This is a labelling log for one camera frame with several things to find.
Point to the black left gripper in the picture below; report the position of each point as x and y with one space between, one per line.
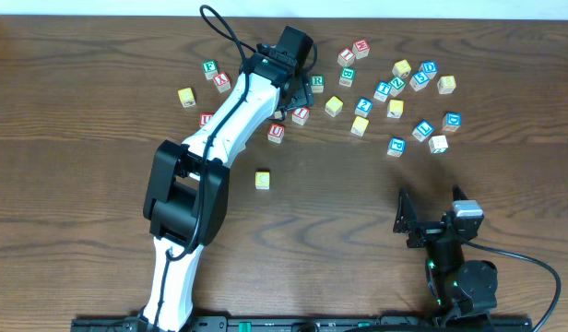
301 93

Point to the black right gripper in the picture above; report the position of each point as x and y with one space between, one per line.
431 231

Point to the green R wooden block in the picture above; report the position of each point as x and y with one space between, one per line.
317 84

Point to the yellow C wooden block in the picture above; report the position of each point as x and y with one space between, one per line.
262 180

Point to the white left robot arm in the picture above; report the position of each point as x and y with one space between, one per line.
188 188

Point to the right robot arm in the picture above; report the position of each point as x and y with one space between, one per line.
461 287

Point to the red I block near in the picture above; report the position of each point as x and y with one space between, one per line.
300 115

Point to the red i block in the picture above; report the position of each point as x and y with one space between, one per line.
346 57
300 115

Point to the red U block middle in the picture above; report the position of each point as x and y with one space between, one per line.
276 133

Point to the red u block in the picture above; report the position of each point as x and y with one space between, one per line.
205 118
276 133

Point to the green B wooden block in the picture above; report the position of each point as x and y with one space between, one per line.
347 76

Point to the plain L green-sided block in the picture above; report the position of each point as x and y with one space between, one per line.
438 144

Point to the red I block far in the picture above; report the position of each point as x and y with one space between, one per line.
346 57

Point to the blue 2 wooden block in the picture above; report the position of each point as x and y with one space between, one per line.
363 107

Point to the yellow block lower middle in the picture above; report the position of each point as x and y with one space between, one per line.
359 126

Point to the blue P wooden block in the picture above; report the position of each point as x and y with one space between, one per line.
396 147

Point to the blue L wooden block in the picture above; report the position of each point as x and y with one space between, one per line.
422 131

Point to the red X wooden block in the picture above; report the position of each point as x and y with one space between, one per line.
222 82

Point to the red H wooden block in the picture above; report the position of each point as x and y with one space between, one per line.
361 48

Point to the blue T wooden block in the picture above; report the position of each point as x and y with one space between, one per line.
382 91

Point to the blue D block near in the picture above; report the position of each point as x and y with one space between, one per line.
452 122

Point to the blue d block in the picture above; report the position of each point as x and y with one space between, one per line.
452 122
429 69

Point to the green F wooden block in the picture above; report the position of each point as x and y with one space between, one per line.
210 69

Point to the red U block left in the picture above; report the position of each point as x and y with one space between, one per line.
205 118

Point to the yellow hammer picture block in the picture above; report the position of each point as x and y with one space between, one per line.
395 109

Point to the green Z wooden block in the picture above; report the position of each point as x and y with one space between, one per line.
397 85

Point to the yellow block far right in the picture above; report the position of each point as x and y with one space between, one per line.
401 69

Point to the yellow block far left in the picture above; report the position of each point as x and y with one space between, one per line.
186 97

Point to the yellow 8 wooden block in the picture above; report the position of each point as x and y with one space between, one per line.
446 84

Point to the blue 5 wooden block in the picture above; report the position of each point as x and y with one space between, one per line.
419 81

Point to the blue D block far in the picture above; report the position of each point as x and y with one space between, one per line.
429 69

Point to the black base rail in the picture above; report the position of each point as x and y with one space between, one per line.
385 323

